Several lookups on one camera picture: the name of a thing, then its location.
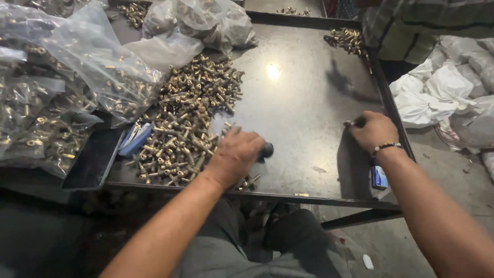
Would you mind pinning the person's right hand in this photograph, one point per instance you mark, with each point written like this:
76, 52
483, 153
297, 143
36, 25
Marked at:
373, 131

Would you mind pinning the person's left hand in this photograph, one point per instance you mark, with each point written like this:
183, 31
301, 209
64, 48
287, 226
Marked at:
234, 154

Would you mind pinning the person's left fingers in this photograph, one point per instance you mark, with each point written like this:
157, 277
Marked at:
239, 133

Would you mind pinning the person's right fingers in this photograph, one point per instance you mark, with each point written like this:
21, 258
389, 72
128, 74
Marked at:
357, 127

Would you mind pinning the small brass fitting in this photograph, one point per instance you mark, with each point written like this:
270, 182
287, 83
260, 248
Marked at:
349, 123

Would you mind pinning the pile of brass fittings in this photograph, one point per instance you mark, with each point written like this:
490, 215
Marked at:
185, 127

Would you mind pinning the blue white small box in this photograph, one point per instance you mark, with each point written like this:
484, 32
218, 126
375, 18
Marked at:
378, 178

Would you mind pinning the small heap of brass fittings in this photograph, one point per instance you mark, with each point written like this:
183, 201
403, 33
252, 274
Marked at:
347, 40

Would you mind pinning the heap of white sacks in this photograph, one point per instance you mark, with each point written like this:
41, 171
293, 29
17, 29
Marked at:
444, 88

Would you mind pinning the crumpled clear plastic bags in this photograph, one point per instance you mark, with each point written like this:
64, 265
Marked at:
197, 27

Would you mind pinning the green striped woven sack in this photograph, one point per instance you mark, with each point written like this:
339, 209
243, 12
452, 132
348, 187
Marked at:
416, 27

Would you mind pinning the person's grey trousers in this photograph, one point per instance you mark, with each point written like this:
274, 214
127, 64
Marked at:
262, 251

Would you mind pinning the brass fittings beyond table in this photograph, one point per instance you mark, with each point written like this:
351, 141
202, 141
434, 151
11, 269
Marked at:
293, 10

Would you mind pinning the white scrap on floor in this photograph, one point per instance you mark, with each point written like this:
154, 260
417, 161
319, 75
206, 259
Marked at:
368, 261

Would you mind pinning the black phone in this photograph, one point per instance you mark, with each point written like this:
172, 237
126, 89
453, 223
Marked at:
94, 160

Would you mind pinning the brass fittings near bags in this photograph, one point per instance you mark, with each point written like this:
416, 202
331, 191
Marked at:
133, 13

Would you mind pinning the clear bags of brass fittings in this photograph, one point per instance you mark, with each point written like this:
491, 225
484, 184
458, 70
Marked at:
58, 85

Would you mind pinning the black metal table frame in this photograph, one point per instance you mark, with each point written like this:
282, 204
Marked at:
382, 116

